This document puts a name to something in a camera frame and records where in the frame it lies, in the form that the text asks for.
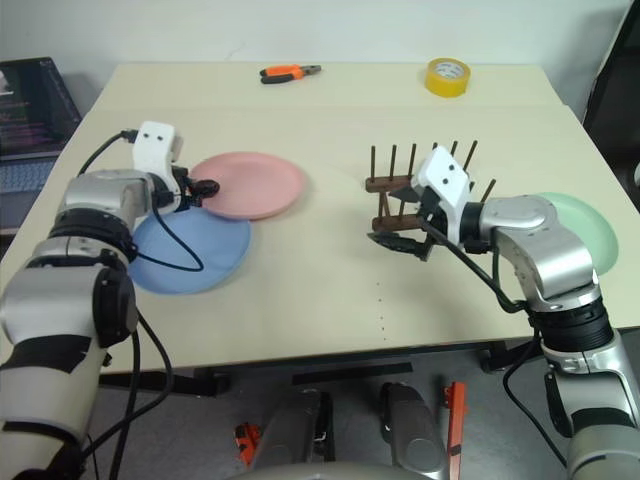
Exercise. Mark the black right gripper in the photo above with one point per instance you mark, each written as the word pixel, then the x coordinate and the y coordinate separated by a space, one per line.
pixel 431 220

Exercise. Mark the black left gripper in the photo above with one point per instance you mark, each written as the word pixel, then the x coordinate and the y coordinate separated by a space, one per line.
pixel 181 192

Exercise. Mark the pink plate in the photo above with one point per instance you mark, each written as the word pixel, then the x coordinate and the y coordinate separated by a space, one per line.
pixel 255 185

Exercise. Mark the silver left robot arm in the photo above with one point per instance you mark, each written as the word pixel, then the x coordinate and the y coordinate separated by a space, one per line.
pixel 90 195

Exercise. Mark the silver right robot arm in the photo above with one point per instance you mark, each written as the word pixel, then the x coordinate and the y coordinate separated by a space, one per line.
pixel 550 260

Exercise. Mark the wooden dish rack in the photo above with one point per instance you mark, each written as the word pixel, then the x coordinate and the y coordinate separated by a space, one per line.
pixel 380 186

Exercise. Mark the blue plate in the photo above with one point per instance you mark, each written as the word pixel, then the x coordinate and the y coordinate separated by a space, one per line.
pixel 225 240

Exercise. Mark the yellow tape roll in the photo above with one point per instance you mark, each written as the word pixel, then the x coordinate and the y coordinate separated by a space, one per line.
pixel 447 88

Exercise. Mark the orange black pliers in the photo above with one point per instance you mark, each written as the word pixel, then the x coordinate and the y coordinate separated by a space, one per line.
pixel 285 73

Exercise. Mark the open laptop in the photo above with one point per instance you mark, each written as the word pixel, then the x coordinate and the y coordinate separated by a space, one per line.
pixel 30 110

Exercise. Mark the green plate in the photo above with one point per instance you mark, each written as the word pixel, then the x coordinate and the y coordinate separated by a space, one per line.
pixel 595 235

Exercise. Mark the dark grey rounded shape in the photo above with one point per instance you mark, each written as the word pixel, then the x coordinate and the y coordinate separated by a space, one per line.
pixel 295 430
pixel 410 425

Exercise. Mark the orange black bar clamp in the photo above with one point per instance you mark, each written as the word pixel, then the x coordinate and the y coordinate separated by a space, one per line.
pixel 456 425

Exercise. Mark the small orange black clamp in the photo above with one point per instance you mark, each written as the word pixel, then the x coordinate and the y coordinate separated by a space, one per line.
pixel 247 442

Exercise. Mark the black chair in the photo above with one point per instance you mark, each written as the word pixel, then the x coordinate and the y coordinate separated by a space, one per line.
pixel 620 90

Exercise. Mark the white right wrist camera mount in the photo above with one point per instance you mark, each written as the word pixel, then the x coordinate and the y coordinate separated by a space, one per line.
pixel 447 185

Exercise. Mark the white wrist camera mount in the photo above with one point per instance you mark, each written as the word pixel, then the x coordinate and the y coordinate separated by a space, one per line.
pixel 447 185
pixel 156 145

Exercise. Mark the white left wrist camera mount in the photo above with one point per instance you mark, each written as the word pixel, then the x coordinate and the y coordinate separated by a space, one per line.
pixel 156 145

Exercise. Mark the black table frame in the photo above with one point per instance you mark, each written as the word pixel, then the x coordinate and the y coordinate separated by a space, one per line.
pixel 350 372

